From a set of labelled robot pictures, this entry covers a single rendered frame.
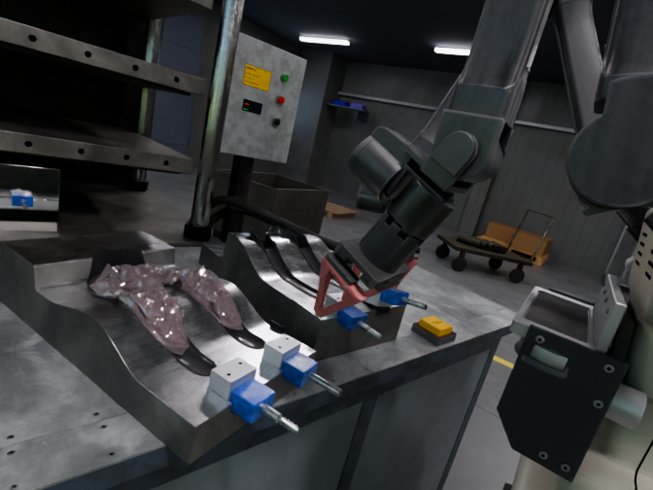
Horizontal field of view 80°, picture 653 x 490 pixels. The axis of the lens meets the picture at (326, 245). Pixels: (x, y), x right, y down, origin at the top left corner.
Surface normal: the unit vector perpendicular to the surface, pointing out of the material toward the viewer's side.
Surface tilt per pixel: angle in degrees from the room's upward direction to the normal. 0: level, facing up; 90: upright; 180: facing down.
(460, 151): 90
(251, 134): 90
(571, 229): 90
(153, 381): 0
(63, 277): 78
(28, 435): 0
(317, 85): 90
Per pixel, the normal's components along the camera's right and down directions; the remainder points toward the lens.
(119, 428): 0.23, -0.94
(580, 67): -0.41, -0.06
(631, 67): -0.56, -0.18
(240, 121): 0.64, 0.34
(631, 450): -0.56, 0.08
